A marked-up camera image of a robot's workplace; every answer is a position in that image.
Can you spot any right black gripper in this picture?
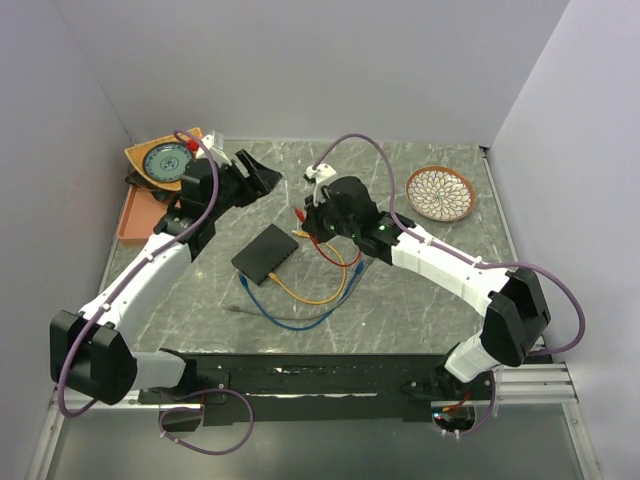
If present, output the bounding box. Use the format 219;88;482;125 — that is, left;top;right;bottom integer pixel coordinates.
303;190;358;245

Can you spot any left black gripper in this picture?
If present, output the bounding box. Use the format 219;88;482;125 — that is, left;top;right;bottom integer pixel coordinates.
207;149;282;220

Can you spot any yellow ethernet cable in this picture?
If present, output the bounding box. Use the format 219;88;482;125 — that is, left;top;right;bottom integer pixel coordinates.
267;228;349;304

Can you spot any black network switch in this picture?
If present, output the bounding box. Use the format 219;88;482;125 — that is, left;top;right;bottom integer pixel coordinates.
231;224;299;286

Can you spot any blue ethernet cable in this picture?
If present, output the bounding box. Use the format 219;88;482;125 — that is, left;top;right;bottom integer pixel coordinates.
237;259;366;332

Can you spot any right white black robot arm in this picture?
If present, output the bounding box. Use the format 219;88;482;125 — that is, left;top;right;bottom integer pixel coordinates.
302;168;550;399

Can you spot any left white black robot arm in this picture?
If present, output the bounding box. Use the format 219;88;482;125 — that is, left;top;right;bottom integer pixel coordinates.
49;150;282;405

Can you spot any floral patterned ceramic plate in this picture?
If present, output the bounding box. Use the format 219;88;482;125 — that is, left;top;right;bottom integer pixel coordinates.
405;166;476;223

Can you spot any blue green ceramic plate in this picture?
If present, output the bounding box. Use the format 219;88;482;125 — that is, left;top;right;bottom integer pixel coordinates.
143;142;193;183

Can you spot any dark bowl under basket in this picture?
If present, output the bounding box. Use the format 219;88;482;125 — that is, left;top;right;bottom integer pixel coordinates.
125;168;171;202

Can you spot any pink plastic tray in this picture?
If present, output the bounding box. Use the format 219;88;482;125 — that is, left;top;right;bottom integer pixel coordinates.
116;186;173;247

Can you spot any orange woven basket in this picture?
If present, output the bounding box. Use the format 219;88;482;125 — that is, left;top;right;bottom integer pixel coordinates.
125;134;190;192

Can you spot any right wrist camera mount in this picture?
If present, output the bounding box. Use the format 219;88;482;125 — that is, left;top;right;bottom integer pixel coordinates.
303;163;337;206

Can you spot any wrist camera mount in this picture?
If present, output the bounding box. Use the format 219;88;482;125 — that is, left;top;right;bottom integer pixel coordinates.
186;131;231;166
303;163;337;206

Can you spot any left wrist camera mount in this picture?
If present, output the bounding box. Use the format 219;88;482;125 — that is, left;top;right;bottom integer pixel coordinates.
186;131;231;166

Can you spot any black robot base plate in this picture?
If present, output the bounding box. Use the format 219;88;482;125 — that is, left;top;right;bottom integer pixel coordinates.
138;353;491;426

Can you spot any aluminium rail frame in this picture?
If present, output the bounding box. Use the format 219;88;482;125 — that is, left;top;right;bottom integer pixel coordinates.
41;141;597;479

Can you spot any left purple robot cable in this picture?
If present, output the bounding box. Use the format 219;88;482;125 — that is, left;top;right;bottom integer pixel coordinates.
55;130;254;455

